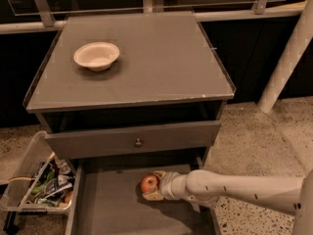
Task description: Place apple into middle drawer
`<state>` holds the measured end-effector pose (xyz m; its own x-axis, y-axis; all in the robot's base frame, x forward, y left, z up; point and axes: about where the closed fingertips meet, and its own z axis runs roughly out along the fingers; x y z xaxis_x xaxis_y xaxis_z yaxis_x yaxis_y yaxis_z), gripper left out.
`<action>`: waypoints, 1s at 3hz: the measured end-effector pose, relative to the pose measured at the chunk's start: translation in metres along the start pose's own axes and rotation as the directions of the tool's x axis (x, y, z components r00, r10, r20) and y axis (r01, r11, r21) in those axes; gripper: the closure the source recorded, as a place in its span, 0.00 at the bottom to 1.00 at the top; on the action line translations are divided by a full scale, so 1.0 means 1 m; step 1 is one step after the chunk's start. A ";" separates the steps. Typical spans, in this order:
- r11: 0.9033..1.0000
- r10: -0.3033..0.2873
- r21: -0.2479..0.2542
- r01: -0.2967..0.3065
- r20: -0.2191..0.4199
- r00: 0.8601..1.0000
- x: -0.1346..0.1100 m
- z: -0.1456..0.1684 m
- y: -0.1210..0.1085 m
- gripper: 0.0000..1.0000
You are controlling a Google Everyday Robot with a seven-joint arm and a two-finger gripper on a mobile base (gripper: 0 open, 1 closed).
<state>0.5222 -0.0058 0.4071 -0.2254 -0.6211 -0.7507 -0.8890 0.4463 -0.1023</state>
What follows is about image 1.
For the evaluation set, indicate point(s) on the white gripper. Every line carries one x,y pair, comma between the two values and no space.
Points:
166,185

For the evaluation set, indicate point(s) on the red apple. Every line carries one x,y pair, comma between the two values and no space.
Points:
149,183

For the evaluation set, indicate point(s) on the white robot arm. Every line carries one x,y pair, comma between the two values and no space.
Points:
290,195

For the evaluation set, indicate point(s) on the round metal drawer knob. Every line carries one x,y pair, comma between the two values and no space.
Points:
138,143

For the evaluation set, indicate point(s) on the open grey middle drawer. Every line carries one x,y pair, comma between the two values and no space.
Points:
108,201

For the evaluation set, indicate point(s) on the grey top drawer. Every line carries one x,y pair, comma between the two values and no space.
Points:
120,141

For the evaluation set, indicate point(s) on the grey drawer cabinet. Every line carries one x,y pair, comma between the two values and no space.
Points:
167,72

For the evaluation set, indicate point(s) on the snack packets in bin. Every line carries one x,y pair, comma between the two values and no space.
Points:
51,186

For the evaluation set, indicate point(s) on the clear plastic bin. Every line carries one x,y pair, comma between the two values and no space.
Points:
38,151

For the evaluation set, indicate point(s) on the white paper bowl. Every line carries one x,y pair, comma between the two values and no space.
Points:
97,56

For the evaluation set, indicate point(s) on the metal railing with glass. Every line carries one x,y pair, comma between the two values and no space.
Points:
23,16

